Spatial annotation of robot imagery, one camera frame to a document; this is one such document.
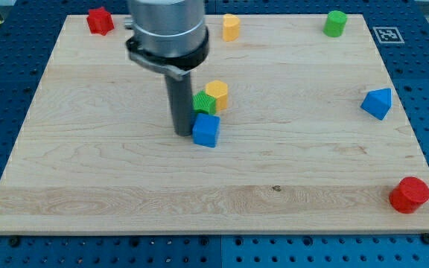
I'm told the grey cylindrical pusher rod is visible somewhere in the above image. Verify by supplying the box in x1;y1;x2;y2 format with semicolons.
165;73;194;136

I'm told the blue cube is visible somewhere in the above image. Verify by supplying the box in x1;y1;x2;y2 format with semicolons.
192;113;220;147

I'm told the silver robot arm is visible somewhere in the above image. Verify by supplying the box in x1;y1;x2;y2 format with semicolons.
125;0;209;136

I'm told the green cube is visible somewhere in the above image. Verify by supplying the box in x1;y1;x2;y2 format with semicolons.
193;91;216;115

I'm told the yellow hexagon block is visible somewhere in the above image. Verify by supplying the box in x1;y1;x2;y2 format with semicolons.
205;80;229;112

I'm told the yellow half-round block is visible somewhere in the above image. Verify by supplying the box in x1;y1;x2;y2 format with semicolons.
222;13;241;42

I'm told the red star block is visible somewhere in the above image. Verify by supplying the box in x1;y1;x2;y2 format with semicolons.
86;7;115;36

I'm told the wooden board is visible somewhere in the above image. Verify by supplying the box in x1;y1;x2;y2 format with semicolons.
0;14;429;236

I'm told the green cylinder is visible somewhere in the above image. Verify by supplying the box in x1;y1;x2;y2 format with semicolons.
323;10;348;37

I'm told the blue triangular prism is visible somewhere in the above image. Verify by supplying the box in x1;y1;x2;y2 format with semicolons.
360;88;393;121

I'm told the white fiducial marker tag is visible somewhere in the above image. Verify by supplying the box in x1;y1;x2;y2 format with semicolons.
373;27;404;44

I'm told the red cylinder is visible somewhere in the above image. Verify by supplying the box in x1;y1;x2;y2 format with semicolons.
389;176;429;214

